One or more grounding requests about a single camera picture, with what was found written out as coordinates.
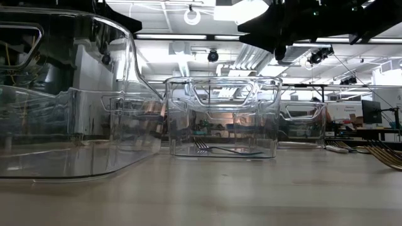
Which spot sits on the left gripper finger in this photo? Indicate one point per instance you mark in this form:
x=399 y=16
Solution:
x=125 y=20

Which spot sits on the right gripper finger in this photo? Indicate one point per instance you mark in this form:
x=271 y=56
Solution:
x=264 y=40
x=264 y=23

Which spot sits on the clear plastic bin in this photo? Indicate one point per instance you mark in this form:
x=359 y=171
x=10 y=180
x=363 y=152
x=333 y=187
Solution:
x=223 y=103
x=63 y=125
x=125 y=103
x=301 y=125

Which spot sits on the silver fork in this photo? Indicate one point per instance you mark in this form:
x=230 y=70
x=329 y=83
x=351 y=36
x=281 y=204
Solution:
x=201 y=144

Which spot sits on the gold fork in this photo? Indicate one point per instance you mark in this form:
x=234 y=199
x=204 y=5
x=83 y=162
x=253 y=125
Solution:
x=389 y=161

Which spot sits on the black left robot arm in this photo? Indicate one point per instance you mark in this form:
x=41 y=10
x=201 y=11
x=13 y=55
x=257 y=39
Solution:
x=63 y=37

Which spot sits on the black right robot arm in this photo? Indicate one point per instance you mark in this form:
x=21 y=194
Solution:
x=361 y=15

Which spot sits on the white ceiling light panel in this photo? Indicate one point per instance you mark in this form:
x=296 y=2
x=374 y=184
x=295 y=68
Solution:
x=238 y=11

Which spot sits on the black ceiling cameras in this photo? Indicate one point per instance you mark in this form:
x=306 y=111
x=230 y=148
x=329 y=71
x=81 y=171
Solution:
x=348 y=81

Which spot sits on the brown cardboard box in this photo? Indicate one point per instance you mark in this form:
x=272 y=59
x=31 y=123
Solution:
x=356 y=120

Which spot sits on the black computer monitor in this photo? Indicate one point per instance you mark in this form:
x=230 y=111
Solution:
x=371 y=111

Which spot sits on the dark background desk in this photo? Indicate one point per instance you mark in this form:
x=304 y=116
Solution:
x=370 y=133

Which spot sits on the silver ceiling duct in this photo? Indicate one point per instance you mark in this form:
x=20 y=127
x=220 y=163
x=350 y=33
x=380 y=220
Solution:
x=251 y=58

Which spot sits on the black ceiling camera cluster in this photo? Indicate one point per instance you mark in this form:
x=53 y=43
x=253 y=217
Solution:
x=317 y=57

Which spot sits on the black hanging camera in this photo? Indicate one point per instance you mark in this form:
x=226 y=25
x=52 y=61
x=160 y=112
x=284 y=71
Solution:
x=213 y=56

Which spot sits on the white wall sign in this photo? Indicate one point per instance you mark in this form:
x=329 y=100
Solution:
x=345 y=110

